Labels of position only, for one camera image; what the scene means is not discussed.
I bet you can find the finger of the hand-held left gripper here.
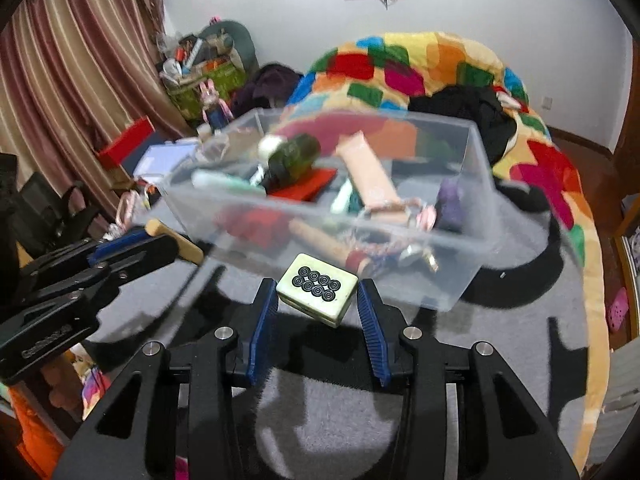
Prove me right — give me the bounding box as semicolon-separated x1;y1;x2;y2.
22;230;151;286
35;234;179;311

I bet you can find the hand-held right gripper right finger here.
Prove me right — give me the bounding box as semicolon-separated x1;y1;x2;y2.
357;278;581;480

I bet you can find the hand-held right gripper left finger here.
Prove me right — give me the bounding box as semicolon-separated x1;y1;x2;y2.
52;276;280;480

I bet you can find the wooden stick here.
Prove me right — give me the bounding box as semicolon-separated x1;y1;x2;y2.
145;220;205;266

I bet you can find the mahjong tile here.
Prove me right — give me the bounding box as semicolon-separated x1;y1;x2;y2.
275;253;360;329

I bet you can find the metal keychain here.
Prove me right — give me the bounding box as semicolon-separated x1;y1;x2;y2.
400;245;441;273

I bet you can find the wooden roller with red tip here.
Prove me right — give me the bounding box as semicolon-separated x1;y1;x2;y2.
290;220;373;273

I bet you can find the clear plastic storage bin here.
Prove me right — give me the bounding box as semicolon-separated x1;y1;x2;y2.
157;107;498;313

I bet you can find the pale green tube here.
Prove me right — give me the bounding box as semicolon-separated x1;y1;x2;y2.
192;170;266;196

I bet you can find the braided rope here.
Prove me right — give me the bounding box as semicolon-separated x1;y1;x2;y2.
345;199;426;261

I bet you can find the white teal tube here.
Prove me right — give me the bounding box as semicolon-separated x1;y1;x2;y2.
331;180;362;214

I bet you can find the purple spray bottle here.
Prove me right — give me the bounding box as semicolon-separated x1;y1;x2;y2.
435;177;463;233

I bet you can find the red foil packet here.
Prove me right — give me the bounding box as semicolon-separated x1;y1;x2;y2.
215;167;339;241

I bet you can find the beige rectangular block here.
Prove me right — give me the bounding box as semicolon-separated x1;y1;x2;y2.
335;131;408;226

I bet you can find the dark green bottle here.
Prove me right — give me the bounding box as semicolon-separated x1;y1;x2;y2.
257;133;322;191

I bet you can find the tan plush toy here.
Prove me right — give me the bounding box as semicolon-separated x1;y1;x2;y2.
40;355;83;411

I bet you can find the pink plastic bag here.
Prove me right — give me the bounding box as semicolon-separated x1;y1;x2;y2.
117;190;151;226

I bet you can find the black office chair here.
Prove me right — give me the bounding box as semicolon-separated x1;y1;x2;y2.
17;172;103;256

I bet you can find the blue folder with papers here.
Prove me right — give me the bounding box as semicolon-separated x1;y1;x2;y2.
134;141;201;178

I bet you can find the red box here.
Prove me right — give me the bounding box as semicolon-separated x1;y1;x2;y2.
96;116;156;168

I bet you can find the rabbit toy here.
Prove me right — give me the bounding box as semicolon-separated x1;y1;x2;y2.
200;80;233;128

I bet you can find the striped pink curtain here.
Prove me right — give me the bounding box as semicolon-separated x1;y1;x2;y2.
0;0;201;241

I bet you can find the green bag of clutter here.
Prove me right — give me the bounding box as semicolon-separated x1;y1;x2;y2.
165;62;248;118

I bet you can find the dark purple clothing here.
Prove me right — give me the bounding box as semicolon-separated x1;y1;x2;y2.
230;63;303;116

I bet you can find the grey green cushion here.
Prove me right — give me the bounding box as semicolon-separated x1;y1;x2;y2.
202;20;260;73

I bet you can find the colourful patchwork blanket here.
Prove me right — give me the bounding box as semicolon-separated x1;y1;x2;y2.
280;31;611;471

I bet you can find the pink clog shoe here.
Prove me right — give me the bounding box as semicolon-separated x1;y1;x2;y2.
607;287;629;331

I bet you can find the black clothing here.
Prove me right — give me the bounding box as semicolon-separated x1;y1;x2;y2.
407;85;518;166

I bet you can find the wooden shelf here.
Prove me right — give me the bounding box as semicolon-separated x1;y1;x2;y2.
612;195;640;341

